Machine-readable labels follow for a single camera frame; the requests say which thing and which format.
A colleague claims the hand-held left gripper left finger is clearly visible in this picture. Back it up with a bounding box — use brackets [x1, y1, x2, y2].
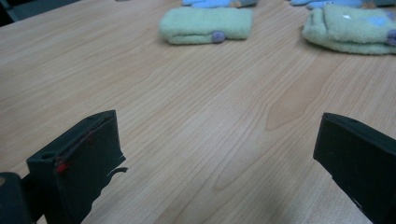
[26, 109, 129, 224]

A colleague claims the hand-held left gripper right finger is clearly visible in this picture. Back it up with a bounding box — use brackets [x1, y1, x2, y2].
[312, 112, 396, 224]

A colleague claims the dark grey furniture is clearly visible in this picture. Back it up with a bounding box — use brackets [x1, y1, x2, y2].
[0, 0, 82, 28]

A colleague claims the blue fleece glove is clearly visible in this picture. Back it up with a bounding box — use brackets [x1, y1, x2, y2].
[181, 0, 260, 9]
[289, 0, 396, 10]

